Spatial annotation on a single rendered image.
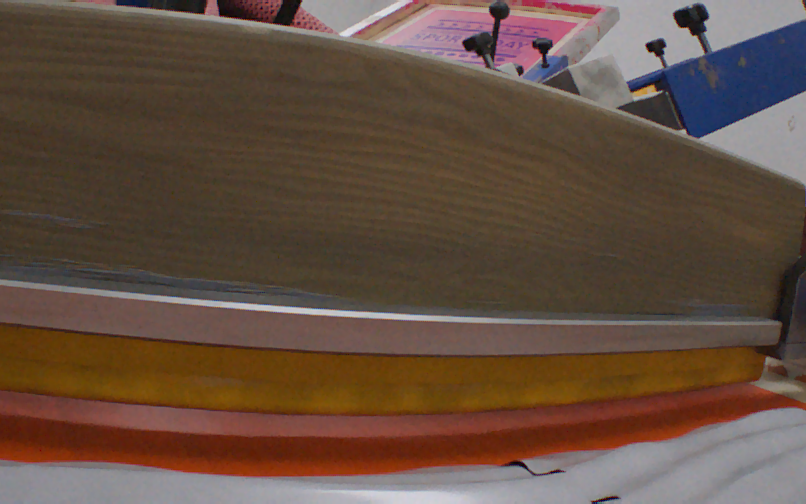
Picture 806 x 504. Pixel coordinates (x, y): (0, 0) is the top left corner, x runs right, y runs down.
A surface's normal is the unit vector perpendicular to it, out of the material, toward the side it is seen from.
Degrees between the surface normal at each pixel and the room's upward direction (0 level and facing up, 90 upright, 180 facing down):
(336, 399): 90
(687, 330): 90
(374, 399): 90
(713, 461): 30
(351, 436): 0
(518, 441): 0
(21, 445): 0
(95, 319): 90
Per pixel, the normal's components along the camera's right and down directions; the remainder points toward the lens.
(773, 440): 0.38, -0.74
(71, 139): 0.50, 0.16
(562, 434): 0.15, -0.98
